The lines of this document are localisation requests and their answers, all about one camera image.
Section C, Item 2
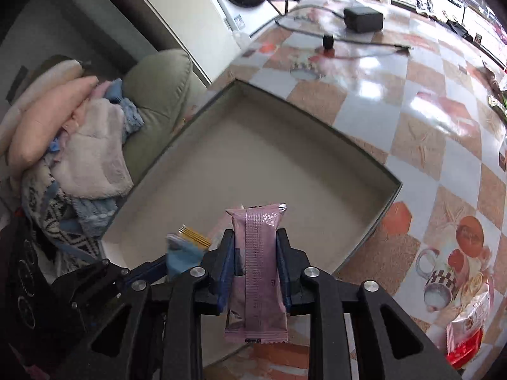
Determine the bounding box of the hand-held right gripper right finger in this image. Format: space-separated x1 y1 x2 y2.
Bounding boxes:
276 228 462 380

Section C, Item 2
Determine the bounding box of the patterned knit sweater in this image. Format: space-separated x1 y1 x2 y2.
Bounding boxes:
19 164 106 272

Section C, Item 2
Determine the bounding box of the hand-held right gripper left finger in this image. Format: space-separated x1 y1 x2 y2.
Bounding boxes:
79 228 235 380

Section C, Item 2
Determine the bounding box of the green sofa cushion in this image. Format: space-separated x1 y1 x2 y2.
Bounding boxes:
121 48 207 186

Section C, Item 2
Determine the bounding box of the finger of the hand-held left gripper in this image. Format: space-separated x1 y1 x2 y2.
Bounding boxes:
51 256 170 326

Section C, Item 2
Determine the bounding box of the pink plush pillow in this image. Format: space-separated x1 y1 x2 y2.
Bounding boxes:
0 59 100 177

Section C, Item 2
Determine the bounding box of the blue snack packet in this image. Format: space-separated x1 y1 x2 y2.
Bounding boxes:
165 224 211 282

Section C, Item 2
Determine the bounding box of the red snack packet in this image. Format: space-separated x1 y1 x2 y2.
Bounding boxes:
445 290 494 370

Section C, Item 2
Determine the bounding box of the grey cardboard box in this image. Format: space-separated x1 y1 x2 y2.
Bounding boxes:
101 79 402 369

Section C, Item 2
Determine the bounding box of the mauve snack bar packet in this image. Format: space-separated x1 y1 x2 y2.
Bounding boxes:
224 203 289 344

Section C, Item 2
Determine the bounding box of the beige fleece cloth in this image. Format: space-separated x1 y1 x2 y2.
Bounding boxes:
51 98 134 201

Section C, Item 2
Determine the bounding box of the black power cable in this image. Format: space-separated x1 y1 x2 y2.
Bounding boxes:
275 6 413 54

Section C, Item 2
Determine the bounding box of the pile of clothes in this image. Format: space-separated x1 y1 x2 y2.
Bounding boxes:
49 78 145 240

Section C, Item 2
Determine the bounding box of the black power adapter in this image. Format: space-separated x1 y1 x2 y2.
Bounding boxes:
343 6 385 33

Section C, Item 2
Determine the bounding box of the yellow green snack packet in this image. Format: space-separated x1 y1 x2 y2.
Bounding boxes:
488 90 507 115

